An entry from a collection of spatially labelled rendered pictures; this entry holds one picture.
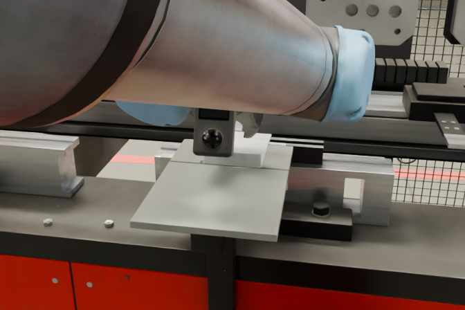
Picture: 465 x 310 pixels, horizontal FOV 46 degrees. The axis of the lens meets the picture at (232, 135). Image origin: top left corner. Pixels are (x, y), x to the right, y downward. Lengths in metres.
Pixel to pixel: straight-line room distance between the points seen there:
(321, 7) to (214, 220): 0.33
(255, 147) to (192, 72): 0.67
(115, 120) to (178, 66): 1.02
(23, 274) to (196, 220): 0.40
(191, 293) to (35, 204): 0.32
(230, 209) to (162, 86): 0.51
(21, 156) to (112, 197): 0.17
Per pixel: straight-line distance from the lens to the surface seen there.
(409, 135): 1.14
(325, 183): 0.89
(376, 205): 0.91
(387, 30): 0.80
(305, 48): 0.32
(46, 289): 0.99
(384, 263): 0.84
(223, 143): 0.63
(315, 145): 0.88
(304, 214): 0.88
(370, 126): 1.12
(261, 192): 0.73
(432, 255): 0.88
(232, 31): 0.21
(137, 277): 0.90
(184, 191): 0.74
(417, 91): 1.08
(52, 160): 1.00
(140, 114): 0.49
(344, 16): 0.79
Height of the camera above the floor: 1.35
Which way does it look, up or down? 22 degrees down
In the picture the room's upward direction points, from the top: straight up
